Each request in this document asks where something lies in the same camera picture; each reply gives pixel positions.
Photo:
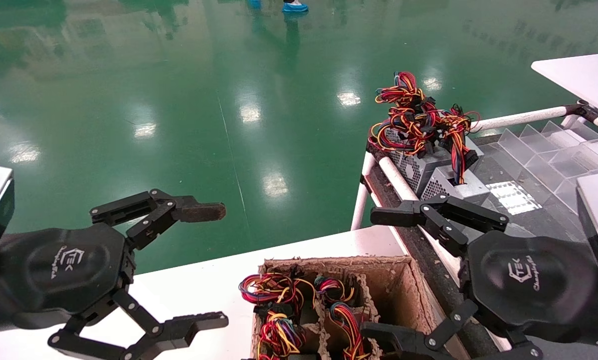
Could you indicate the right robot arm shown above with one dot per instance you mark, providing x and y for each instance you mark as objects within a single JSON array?
[{"x": 579, "y": 345}]

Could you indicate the long white frame rail pipe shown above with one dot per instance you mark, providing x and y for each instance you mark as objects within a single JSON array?
[{"x": 399, "y": 180}]

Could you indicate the brown cardboard divider box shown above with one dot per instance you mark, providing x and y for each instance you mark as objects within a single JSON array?
[{"x": 394, "y": 285}]

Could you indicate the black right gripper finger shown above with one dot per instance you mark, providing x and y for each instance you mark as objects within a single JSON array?
[
  {"x": 394, "y": 214},
  {"x": 404, "y": 342}
]

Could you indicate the blue shoe cover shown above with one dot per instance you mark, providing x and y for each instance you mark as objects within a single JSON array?
[
  {"x": 254, "y": 3},
  {"x": 294, "y": 7}
]

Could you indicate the clear acrylic divider tray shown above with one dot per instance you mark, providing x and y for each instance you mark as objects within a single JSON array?
[{"x": 549, "y": 150}]

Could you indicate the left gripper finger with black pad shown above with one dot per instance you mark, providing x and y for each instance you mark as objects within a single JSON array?
[{"x": 178, "y": 332}]

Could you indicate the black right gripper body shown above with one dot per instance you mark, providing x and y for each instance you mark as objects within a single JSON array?
[{"x": 529, "y": 280}]

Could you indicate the black pipe joint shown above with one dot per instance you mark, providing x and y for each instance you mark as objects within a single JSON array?
[{"x": 583, "y": 110}]

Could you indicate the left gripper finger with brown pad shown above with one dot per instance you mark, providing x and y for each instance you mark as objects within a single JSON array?
[{"x": 198, "y": 211}]

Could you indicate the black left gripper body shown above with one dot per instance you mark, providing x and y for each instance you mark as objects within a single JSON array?
[{"x": 63, "y": 270}]

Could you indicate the white frame leg pipe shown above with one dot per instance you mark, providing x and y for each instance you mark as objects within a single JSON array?
[{"x": 361, "y": 200}]

